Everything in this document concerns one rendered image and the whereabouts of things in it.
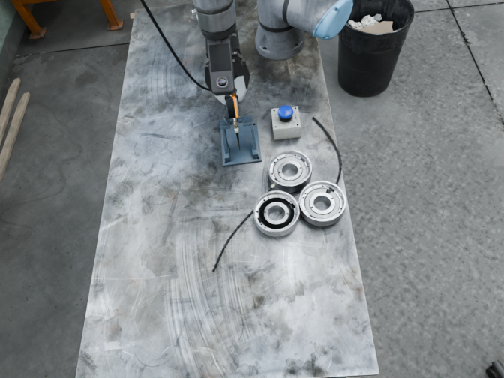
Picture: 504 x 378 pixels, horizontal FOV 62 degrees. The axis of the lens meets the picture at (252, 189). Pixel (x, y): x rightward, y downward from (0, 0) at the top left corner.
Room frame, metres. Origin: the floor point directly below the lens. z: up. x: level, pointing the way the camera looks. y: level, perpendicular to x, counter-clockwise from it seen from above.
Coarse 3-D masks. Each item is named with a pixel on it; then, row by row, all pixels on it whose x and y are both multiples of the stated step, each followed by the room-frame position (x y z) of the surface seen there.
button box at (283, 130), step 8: (272, 112) 0.73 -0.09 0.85; (296, 112) 0.71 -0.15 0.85; (272, 120) 0.70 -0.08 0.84; (280, 120) 0.70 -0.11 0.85; (288, 120) 0.69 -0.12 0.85; (296, 120) 0.69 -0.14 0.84; (280, 128) 0.67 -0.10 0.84; (288, 128) 0.67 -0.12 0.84; (296, 128) 0.67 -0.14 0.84; (280, 136) 0.67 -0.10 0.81; (288, 136) 0.67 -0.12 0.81; (296, 136) 0.67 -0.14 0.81
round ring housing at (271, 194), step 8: (272, 192) 0.49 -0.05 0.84; (280, 192) 0.49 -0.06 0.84; (256, 200) 0.48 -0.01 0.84; (288, 200) 0.47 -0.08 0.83; (256, 208) 0.46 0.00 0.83; (272, 208) 0.46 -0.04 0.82; (280, 208) 0.46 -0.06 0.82; (296, 208) 0.45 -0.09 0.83; (256, 216) 0.45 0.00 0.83; (264, 216) 0.44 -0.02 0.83; (288, 216) 0.43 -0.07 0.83; (296, 216) 0.43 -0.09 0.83; (256, 224) 0.42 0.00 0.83; (296, 224) 0.41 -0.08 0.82; (264, 232) 0.41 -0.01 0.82; (272, 232) 0.39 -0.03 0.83; (280, 232) 0.39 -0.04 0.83; (288, 232) 0.39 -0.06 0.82
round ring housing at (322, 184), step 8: (312, 184) 0.50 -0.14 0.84; (320, 184) 0.50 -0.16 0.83; (328, 184) 0.49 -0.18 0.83; (304, 192) 0.48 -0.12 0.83; (320, 192) 0.48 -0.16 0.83; (336, 192) 0.47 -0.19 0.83; (304, 200) 0.47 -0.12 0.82; (312, 200) 0.46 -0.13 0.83; (320, 200) 0.47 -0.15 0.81; (328, 200) 0.46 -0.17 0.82; (344, 200) 0.44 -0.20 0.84; (304, 208) 0.44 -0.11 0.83; (312, 208) 0.44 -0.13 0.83; (328, 208) 0.43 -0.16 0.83; (344, 208) 0.42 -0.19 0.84; (304, 216) 0.42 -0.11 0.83; (336, 216) 0.40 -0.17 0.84; (320, 224) 0.40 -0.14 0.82; (328, 224) 0.40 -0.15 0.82
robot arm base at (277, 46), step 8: (256, 32) 1.05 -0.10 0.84; (264, 32) 1.01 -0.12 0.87; (272, 32) 0.99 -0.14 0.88; (280, 32) 0.98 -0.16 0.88; (288, 32) 0.98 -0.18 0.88; (296, 32) 0.99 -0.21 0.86; (256, 40) 1.03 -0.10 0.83; (264, 40) 1.01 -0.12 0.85; (272, 40) 0.98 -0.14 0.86; (280, 40) 0.98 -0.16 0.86; (288, 40) 0.98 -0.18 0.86; (296, 40) 0.99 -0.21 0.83; (256, 48) 1.03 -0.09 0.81; (264, 48) 1.00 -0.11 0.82; (272, 48) 0.98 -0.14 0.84; (280, 48) 0.97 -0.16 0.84; (288, 48) 0.97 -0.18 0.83; (296, 48) 0.97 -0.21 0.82; (264, 56) 0.99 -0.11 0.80; (272, 56) 0.97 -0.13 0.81; (280, 56) 0.96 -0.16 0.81; (288, 56) 0.96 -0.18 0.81
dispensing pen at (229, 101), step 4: (228, 96) 0.70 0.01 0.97; (228, 100) 0.67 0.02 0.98; (232, 100) 0.67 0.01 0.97; (228, 104) 0.67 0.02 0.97; (232, 104) 0.67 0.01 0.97; (228, 108) 0.66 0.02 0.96; (232, 108) 0.66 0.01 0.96; (228, 112) 0.66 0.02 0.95; (232, 112) 0.66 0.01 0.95; (228, 116) 0.66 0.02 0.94; (232, 116) 0.65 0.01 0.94; (232, 120) 0.66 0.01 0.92; (236, 120) 0.66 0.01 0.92; (236, 124) 0.65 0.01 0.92; (236, 128) 0.64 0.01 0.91; (236, 132) 0.64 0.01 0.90
